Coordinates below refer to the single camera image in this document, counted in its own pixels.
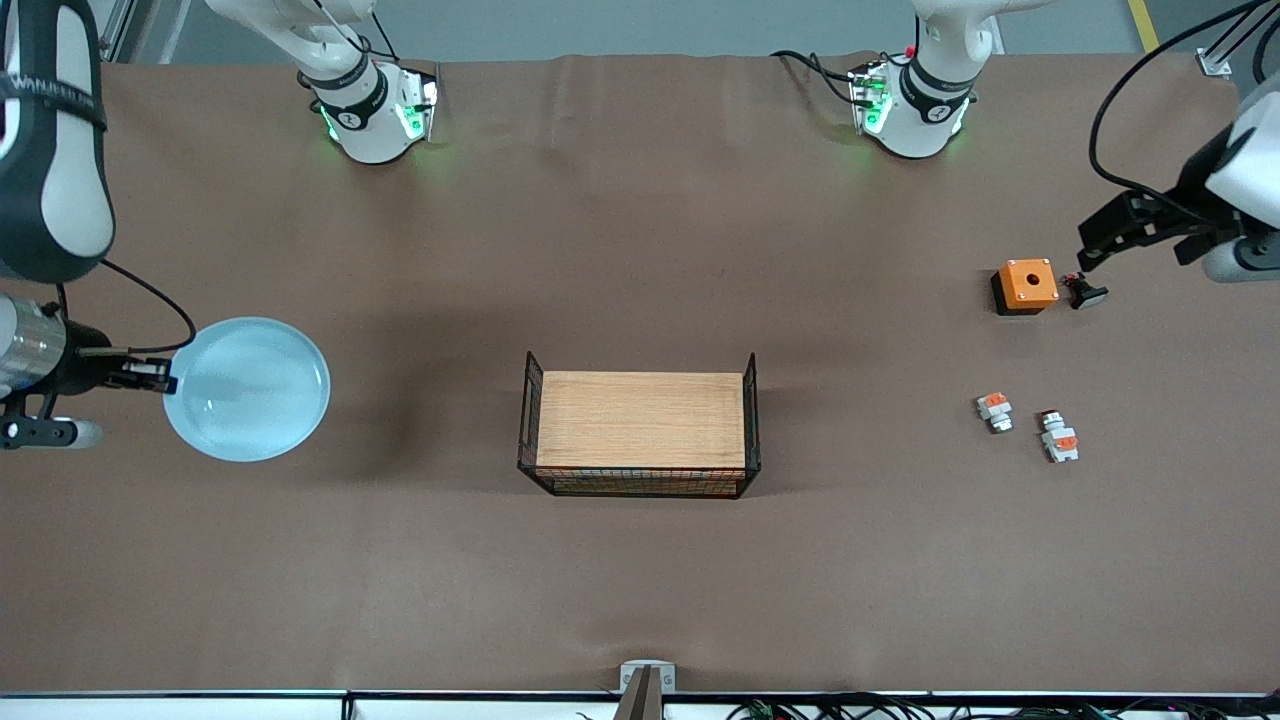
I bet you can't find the wooden board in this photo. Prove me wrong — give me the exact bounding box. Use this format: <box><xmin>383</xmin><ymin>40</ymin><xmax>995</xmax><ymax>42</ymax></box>
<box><xmin>536</xmin><ymin>371</ymin><xmax>747</xmax><ymax>471</ymax></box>

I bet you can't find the black left base cable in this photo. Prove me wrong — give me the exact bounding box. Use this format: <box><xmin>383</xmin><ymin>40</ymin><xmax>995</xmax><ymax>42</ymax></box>
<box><xmin>770</xmin><ymin>48</ymin><xmax>861</xmax><ymax>106</ymax></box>

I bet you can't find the black wire mesh basket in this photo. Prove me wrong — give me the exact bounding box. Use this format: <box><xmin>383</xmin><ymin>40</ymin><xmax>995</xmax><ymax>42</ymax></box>
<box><xmin>517</xmin><ymin>350</ymin><xmax>763</xmax><ymax>500</ymax></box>

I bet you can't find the brown table cover sheet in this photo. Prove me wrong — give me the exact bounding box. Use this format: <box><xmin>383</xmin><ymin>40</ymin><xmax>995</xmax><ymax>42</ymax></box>
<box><xmin>0</xmin><ymin>50</ymin><xmax>1280</xmax><ymax>696</ymax></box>

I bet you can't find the grey metal bracket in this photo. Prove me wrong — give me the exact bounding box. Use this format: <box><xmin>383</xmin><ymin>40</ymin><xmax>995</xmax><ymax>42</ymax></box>
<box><xmin>618</xmin><ymin>660</ymin><xmax>677</xmax><ymax>696</ymax></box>

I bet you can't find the white orange contact block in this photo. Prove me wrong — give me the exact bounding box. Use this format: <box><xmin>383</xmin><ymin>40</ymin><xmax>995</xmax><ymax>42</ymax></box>
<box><xmin>1036</xmin><ymin>408</ymin><xmax>1080</xmax><ymax>464</ymax></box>

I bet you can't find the orange button enclosure box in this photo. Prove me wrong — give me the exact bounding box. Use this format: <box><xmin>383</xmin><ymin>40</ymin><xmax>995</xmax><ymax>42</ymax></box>
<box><xmin>990</xmin><ymin>258</ymin><xmax>1060</xmax><ymax>317</ymax></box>

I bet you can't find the black base cable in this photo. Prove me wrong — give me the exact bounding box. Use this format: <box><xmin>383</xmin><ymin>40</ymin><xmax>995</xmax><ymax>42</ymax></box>
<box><xmin>770</xmin><ymin>48</ymin><xmax>861</xmax><ymax>106</ymax></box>
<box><xmin>312</xmin><ymin>0</ymin><xmax>403</xmax><ymax>63</ymax></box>

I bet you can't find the dark tapered post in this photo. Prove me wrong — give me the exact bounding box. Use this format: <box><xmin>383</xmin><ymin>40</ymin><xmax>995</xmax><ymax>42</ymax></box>
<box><xmin>612</xmin><ymin>666</ymin><xmax>666</xmax><ymax>720</ymax></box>

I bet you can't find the aluminium frame profile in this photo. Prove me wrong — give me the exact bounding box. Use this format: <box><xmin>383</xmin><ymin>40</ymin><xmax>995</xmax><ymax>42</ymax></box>
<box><xmin>100</xmin><ymin>0</ymin><xmax>141</xmax><ymax>63</ymax></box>

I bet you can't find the white table frame rail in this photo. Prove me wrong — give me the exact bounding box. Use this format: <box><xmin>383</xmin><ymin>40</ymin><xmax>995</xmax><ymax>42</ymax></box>
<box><xmin>0</xmin><ymin>693</ymin><xmax>1280</xmax><ymax>720</ymax></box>

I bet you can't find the light blue round plate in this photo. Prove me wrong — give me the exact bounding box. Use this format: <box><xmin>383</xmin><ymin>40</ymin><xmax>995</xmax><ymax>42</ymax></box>
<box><xmin>162</xmin><ymin>317</ymin><xmax>332</xmax><ymax>463</ymax></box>

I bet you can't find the black right base cable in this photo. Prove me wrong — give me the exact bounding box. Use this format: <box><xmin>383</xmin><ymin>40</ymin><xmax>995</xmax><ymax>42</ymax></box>
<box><xmin>312</xmin><ymin>0</ymin><xmax>403</xmax><ymax>63</ymax></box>

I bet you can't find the black cable bundle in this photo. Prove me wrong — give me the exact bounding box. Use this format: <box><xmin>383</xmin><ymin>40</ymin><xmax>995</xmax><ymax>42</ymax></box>
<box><xmin>720</xmin><ymin>692</ymin><xmax>1280</xmax><ymax>720</ymax></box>

